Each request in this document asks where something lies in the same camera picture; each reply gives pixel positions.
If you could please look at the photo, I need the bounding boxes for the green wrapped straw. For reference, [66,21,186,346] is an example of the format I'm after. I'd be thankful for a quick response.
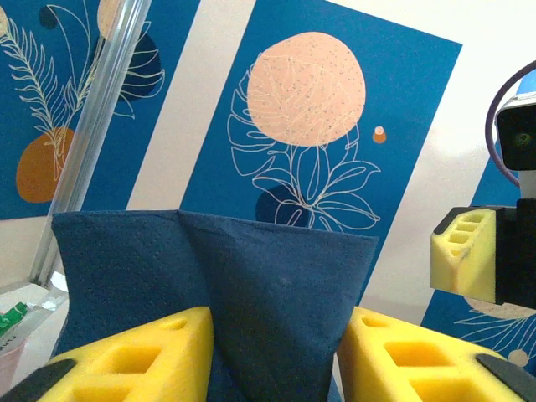
[0,302,30,338]

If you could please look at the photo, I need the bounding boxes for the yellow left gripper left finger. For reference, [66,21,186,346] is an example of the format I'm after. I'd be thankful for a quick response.
[0,306,216,402]

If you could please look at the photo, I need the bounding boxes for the blue paper napkin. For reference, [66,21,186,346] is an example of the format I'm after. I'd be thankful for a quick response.
[50,209,380,402]

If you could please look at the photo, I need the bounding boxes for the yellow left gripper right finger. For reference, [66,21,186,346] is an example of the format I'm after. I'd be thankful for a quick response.
[336,306,536,402]

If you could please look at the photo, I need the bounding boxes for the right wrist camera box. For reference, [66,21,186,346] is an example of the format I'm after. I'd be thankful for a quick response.
[495,95,536,203]

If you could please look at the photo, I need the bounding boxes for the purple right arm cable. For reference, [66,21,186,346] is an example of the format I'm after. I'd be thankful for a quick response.
[487,59,536,186]

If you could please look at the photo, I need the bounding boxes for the clear plastic straws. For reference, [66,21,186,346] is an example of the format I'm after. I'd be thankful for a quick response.
[28,0,153,286]

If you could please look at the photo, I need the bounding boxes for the pink straw holder cup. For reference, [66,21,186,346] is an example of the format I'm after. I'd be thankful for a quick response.
[0,334,31,395]

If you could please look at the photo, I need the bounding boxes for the white wrapped straw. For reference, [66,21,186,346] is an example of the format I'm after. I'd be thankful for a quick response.
[8,273,69,324]

